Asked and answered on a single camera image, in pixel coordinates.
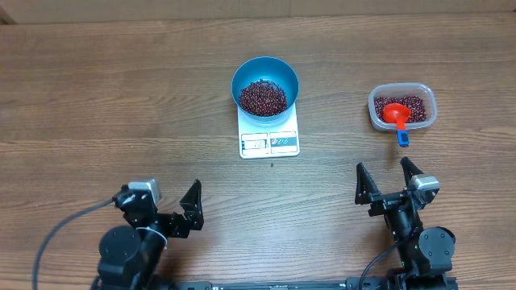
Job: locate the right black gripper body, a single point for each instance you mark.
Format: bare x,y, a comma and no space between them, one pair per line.
392,204

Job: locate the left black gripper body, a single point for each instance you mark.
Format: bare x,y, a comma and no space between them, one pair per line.
160,219

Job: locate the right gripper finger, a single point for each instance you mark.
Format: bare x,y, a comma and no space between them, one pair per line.
366,189
411,172

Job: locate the red scoop with blue handle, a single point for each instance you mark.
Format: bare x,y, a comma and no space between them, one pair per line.
399,115

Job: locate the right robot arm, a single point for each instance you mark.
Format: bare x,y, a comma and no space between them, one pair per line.
425,254

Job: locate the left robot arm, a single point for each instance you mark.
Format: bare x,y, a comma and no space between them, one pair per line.
131,253

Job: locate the white digital kitchen scale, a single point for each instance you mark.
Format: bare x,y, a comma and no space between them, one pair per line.
268,138

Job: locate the red beans in bowl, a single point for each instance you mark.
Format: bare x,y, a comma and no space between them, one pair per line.
263,98

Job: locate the blue metal bowl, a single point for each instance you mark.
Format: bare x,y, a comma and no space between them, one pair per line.
266,68

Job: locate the red beans in container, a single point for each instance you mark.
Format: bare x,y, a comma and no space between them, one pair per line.
413,102

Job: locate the clear plastic container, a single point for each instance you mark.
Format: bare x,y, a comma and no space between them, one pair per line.
400,90

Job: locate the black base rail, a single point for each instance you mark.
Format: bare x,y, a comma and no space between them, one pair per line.
352,283

